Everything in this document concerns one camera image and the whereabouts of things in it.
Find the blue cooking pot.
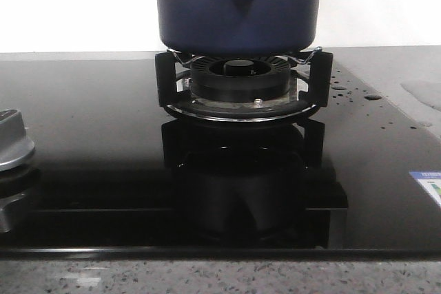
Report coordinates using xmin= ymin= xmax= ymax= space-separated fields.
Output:
xmin=157 ymin=0 xmax=319 ymax=56

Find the black pot support grate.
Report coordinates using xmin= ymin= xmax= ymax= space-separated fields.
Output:
xmin=155 ymin=48 xmax=334 ymax=123

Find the black gas burner head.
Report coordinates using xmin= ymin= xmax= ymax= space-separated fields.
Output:
xmin=177 ymin=56 xmax=298 ymax=116

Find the black glass cooktop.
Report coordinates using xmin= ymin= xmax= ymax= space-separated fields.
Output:
xmin=1 ymin=55 xmax=440 ymax=260

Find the silver stove control knob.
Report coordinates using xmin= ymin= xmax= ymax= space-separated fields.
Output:
xmin=1 ymin=109 xmax=35 ymax=171

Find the energy label sticker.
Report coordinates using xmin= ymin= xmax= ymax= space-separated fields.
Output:
xmin=409 ymin=171 xmax=441 ymax=205

